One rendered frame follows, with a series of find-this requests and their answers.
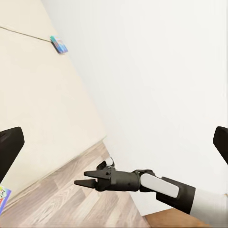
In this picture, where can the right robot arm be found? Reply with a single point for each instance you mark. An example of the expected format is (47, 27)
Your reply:
(209, 207)

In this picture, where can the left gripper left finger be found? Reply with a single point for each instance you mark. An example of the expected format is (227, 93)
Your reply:
(11, 142)

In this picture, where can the bed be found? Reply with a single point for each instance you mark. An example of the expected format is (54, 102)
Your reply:
(41, 91)

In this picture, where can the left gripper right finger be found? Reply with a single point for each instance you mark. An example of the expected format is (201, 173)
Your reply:
(220, 141)

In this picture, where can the board game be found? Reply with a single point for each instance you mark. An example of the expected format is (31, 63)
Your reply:
(4, 196)
(59, 43)

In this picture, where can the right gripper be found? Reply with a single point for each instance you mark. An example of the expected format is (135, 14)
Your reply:
(108, 179)

